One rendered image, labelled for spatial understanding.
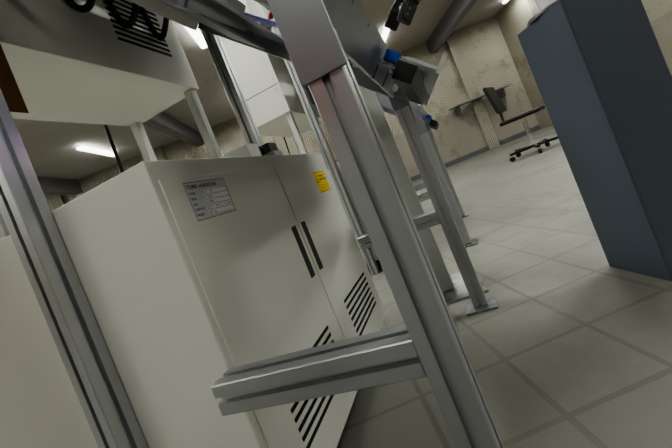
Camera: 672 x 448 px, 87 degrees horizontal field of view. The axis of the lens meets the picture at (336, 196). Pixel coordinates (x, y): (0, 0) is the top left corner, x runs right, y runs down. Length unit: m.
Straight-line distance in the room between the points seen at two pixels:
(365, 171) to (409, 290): 0.13
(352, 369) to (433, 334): 0.10
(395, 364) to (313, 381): 0.10
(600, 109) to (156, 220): 0.95
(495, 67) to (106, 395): 10.83
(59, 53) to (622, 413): 1.27
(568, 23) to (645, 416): 0.78
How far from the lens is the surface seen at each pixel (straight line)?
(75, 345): 0.65
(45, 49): 1.04
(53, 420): 0.86
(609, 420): 0.77
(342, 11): 0.53
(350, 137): 0.35
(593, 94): 1.04
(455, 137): 10.12
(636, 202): 1.08
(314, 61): 0.36
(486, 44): 11.15
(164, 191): 0.53
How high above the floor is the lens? 0.48
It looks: level
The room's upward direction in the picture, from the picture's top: 22 degrees counter-clockwise
